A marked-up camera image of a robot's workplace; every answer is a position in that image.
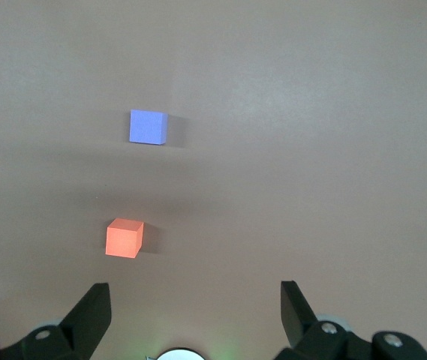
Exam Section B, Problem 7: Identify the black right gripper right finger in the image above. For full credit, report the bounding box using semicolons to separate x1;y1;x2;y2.
275;280;427;360

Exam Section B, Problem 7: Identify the orange foam block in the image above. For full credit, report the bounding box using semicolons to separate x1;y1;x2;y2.
104;217;145;259

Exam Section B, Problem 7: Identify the brown table mat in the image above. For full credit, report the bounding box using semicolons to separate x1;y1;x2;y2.
0;0;427;360

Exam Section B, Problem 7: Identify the purple foam block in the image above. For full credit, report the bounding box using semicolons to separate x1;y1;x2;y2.
128;109;170;146

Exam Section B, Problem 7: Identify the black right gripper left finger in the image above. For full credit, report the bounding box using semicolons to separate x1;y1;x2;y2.
0;282;112;360

